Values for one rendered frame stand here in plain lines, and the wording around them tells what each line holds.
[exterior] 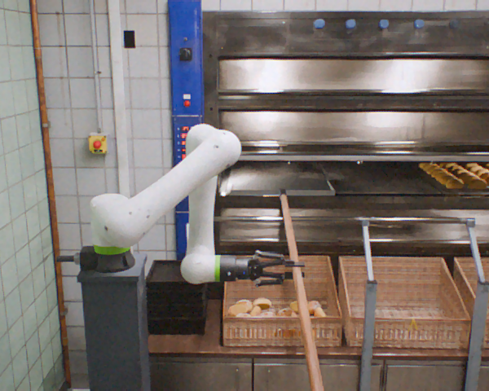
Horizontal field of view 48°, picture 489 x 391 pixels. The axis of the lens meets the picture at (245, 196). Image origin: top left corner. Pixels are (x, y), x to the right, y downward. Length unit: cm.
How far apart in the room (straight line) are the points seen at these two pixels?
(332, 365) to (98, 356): 113
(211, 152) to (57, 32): 142
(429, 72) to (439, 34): 18
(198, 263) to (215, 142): 43
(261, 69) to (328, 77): 33
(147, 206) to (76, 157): 133
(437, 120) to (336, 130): 51
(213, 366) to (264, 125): 121
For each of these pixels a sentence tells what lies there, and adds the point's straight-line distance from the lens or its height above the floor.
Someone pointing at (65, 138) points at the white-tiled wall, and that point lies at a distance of 302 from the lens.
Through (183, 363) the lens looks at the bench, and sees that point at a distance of 270.
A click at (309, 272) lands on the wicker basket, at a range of 301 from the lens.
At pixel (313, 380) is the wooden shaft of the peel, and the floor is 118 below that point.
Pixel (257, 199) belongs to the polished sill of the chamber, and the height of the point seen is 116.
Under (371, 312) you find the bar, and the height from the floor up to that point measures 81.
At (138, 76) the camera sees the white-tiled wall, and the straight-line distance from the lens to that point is 288.
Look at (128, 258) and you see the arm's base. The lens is 194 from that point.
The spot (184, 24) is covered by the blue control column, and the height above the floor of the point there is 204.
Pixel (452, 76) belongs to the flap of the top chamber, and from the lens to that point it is 298.
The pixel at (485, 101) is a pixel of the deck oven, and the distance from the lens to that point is 305.
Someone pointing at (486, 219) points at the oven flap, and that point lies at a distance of 320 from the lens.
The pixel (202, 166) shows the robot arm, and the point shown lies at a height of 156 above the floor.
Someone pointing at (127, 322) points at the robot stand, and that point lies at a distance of 197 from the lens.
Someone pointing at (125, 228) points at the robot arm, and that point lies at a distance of 172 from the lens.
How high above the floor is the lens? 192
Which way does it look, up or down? 15 degrees down
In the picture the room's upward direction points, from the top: straight up
